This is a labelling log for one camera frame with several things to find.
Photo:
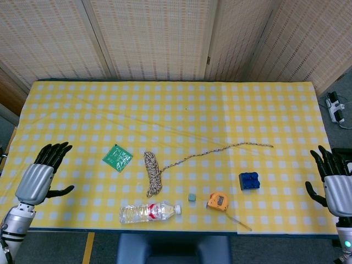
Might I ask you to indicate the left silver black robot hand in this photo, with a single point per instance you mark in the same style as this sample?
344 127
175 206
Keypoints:
35 181

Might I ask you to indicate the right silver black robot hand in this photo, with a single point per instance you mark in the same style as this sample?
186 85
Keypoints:
338 192

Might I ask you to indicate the blue padded robot base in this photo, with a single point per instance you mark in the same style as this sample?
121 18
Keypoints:
132 250

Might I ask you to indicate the black and white shoe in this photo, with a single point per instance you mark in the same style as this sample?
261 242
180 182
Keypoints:
349 168

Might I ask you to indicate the white power strip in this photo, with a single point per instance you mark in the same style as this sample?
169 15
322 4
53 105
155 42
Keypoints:
334 108

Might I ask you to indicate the yellow floor tape strip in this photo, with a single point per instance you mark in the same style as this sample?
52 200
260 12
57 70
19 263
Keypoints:
88 247

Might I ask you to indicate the green circuit board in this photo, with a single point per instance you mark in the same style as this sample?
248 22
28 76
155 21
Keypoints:
117 158

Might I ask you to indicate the blue building block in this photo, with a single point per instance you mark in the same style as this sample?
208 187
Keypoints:
248 181

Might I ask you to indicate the brown wooden panel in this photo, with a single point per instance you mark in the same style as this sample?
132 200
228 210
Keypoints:
9 93

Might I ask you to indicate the clear plastic water bottle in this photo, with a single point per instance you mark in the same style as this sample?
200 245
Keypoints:
143 213

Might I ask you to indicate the orange tape measure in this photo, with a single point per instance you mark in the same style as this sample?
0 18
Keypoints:
218 202

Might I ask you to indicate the small teal eraser cube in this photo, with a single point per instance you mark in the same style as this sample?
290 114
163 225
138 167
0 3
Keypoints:
191 197

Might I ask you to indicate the yellow checked tablecloth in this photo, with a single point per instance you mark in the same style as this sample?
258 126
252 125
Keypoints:
192 110

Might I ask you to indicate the woven folding screen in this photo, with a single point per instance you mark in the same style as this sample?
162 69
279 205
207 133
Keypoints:
151 41

